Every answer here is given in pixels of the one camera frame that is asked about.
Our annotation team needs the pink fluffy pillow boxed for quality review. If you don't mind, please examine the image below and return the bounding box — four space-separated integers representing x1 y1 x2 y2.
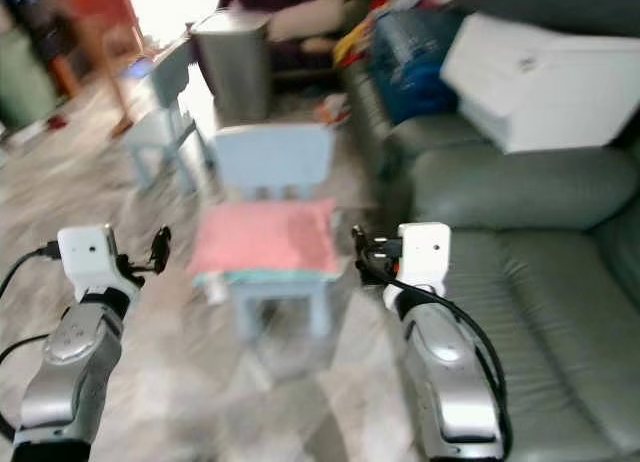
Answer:
188 200 344 279

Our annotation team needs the grey-green leather sofa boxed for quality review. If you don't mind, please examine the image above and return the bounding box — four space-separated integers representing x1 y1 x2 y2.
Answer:
380 142 640 462
340 0 640 183

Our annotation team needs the light blue child chair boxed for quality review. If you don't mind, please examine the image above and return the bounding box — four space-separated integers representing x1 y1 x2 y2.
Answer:
192 124 346 345

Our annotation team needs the small pale blue table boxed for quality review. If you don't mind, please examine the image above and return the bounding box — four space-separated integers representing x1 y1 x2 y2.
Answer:
125 37 213 195

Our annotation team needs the red white floor litter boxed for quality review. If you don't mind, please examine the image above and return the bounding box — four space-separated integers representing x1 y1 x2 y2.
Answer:
315 94 351 124

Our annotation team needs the grey trash bin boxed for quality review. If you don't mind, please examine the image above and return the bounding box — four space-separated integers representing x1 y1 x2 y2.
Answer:
190 10 273 123

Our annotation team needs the yellow cloth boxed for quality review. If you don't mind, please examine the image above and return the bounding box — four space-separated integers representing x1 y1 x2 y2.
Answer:
333 22 373 69

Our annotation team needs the green container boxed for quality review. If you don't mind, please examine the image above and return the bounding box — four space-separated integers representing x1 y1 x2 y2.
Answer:
0 27 57 130

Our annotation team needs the white plastic box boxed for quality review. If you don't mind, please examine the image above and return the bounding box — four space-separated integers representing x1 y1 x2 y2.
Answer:
440 12 640 155

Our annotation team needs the beige cushion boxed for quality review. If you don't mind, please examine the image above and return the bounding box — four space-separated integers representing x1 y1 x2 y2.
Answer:
268 0 361 45

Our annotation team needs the orange wooden chair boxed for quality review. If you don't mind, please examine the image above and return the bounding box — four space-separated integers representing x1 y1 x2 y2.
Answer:
60 0 143 140

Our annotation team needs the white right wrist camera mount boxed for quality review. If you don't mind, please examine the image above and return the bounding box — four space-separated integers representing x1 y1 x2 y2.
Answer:
382 222 452 308

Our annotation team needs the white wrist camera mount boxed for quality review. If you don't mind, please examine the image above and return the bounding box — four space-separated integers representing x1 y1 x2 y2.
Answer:
57 224 143 291
382 222 452 308

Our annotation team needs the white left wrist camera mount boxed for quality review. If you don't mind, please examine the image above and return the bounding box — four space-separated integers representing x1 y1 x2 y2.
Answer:
57 224 143 291

